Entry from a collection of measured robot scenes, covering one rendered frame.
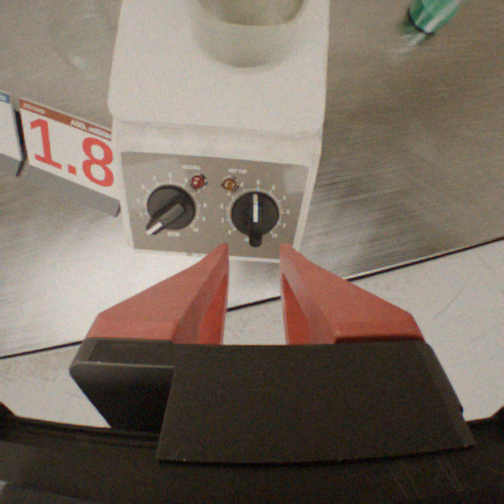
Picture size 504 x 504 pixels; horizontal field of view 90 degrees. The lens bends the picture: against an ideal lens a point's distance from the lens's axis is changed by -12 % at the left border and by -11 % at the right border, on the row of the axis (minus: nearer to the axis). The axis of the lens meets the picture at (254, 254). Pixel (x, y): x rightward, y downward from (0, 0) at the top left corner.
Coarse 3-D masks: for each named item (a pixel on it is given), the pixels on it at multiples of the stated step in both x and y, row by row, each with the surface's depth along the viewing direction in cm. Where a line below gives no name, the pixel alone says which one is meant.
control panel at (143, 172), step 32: (128, 160) 17; (160, 160) 17; (192, 160) 17; (224, 160) 17; (128, 192) 18; (192, 192) 18; (224, 192) 18; (288, 192) 18; (192, 224) 20; (224, 224) 20; (288, 224) 20; (256, 256) 21
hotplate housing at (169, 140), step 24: (120, 144) 16; (144, 144) 16; (168, 144) 17; (192, 144) 17; (216, 144) 17; (240, 144) 17; (264, 144) 17; (288, 144) 17; (312, 144) 17; (120, 168) 17; (312, 168) 17; (120, 192) 19
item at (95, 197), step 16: (64, 112) 18; (32, 160) 22; (32, 176) 22; (48, 176) 22; (64, 176) 22; (64, 192) 22; (80, 192) 22; (96, 192) 22; (112, 192) 22; (96, 208) 23; (112, 208) 23
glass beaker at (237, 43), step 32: (192, 0) 10; (224, 0) 9; (256, 0) 9; (288, 0) 9; (192, 32) 13; (224, 32) 11; (256, 32) 11; (288, 32) 12; (224, 64) 14; (256, 64) 13
